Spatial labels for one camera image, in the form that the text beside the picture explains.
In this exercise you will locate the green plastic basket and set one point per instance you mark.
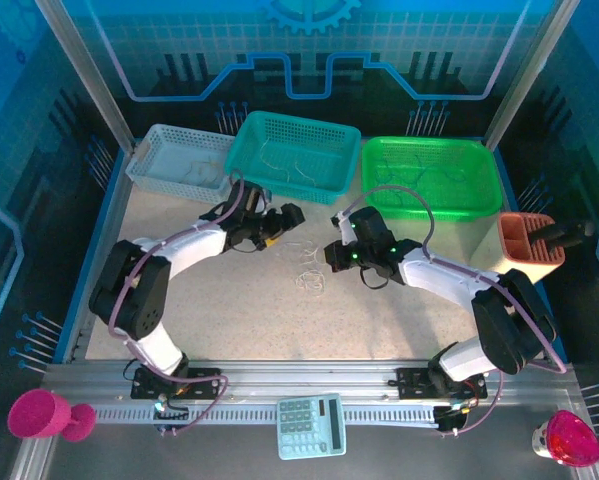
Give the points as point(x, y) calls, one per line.
point(479, 165)

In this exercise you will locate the light blue calculator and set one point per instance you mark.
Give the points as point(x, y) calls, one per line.
point(311, 427)

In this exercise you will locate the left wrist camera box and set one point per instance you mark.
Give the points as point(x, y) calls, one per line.
point(256, 197)

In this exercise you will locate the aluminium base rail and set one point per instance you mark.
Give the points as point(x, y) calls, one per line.
point(304, 375)

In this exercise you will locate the cream utensil holder orange rim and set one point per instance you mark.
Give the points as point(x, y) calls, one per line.
point(509, 265)

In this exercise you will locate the red glitter cup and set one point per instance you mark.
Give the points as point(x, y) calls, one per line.
point(574, 440)

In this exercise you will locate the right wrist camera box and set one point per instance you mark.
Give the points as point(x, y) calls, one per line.
point(371, 222)

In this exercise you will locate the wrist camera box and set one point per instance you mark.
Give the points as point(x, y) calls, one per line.
point(371, 222)
point(256, 197)

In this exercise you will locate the magenta goblet cup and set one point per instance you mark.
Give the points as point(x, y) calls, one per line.
point(39, 415)

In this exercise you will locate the teal plastic basket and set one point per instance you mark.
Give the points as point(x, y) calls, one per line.
point(329, 140)

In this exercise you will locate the white plastic basket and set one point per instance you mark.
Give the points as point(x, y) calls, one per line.
point(154, 150)

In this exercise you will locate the aluminium frame post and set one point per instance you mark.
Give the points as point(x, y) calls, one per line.
point(529, 70)
point(79, 65)

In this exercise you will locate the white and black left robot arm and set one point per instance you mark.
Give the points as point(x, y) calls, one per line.
point(189, 245)

